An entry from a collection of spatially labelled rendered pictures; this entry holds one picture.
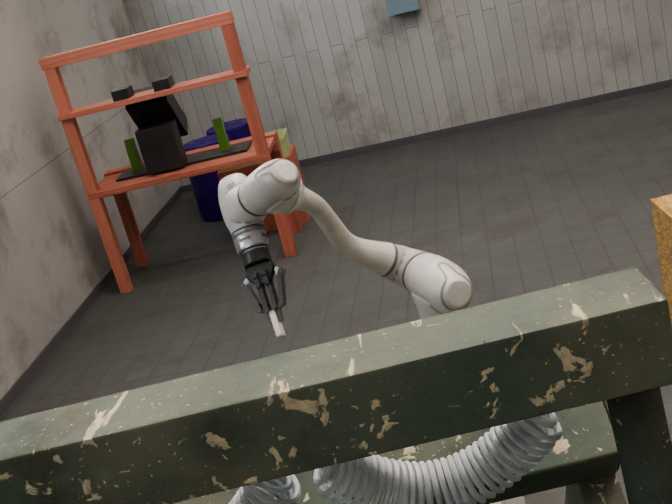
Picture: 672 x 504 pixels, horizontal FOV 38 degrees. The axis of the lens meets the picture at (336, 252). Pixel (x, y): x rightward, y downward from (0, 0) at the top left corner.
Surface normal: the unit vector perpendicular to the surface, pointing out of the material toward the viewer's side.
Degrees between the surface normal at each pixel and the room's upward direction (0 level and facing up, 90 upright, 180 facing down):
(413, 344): 0
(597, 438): 39
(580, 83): 90
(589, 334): 90
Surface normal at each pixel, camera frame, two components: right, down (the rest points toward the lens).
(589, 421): -0.16, -0.51
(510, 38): -0.10, 0.36
